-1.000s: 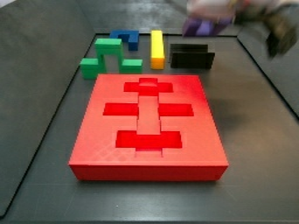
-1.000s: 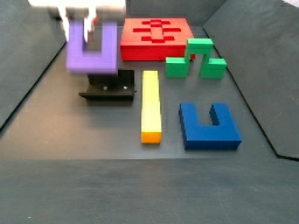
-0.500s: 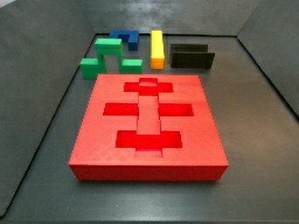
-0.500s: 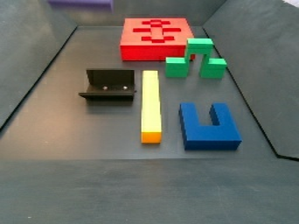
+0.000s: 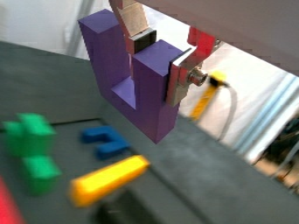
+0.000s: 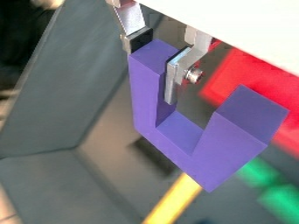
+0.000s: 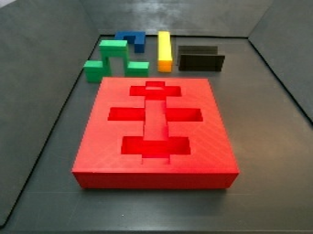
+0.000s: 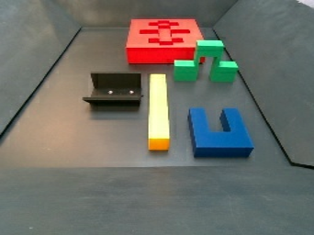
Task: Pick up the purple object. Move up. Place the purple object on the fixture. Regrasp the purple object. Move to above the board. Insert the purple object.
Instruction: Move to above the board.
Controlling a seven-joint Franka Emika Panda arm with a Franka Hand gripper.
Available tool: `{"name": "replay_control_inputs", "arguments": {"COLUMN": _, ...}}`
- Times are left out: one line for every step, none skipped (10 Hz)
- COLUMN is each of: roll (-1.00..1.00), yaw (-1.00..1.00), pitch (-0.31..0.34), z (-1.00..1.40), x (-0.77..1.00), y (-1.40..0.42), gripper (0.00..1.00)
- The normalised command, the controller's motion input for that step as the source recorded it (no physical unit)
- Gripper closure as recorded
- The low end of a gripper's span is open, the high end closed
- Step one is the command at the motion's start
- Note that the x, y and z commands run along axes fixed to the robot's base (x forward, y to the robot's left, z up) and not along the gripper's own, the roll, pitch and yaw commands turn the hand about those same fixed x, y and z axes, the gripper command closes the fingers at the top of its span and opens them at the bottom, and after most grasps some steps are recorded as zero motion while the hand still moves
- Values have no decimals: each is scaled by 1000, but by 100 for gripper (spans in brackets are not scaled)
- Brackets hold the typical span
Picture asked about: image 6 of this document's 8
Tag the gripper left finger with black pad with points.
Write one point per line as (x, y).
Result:
(136, 34)

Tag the purple U-shaped block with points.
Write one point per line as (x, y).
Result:
(210, 153)

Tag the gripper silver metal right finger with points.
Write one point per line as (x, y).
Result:
(181, 65)

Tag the yellow long bar block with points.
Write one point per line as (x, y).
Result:
(173, 204)

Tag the green arch-shaped block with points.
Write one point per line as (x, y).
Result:
(278, 194)

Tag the red board with cutouts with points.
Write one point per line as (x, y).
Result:
(242, 69)

